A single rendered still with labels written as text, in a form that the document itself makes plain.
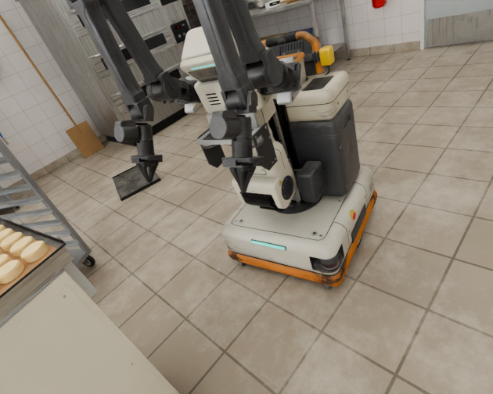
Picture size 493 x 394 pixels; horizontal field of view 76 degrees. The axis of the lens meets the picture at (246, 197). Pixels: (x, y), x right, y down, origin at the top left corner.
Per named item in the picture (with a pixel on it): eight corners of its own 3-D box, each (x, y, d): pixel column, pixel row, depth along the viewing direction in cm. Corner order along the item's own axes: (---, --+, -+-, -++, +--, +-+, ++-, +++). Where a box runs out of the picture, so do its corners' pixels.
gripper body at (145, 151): (148, 162, 107) (145, 140, 106) (131, 160, 113) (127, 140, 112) (163, 159, 113) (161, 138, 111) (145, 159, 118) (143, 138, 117)
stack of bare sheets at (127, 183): (113, 179, 334) (112, 177, 332) (147, 162, 344) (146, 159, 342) (121, 201, 286) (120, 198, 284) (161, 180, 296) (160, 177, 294)
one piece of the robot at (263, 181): (257, 173, 166) (205, 63, 128) (325, 178, 144) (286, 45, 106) (233, 210, 152) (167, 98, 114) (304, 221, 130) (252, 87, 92)
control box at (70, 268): (88, 301, 82) (54, 266, 74) (47, 279, 96) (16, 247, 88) (98, 290, 84) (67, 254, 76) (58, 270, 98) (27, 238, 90)
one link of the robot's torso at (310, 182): (277, 191, 163) (264, 149, 149) (329, 195, 146) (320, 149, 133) (251, 224, 147) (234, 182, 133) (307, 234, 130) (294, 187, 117)
